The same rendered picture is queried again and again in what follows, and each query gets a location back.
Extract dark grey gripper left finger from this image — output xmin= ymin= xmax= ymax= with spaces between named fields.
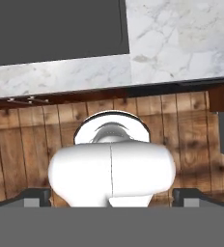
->
xmin=0 ymin=187 xmax=52 ymax=207

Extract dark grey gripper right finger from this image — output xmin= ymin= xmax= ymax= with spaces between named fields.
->
xmin=172 ymin=187 xmax=224 ymax=207

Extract brown wooden cupboard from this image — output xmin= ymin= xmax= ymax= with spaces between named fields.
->
xmin=208 ymin=82 xmax=224 ymax=113

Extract dark grey hob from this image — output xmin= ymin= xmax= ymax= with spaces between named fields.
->
xmin=0 ymin=0 xmax=130 ymax=68

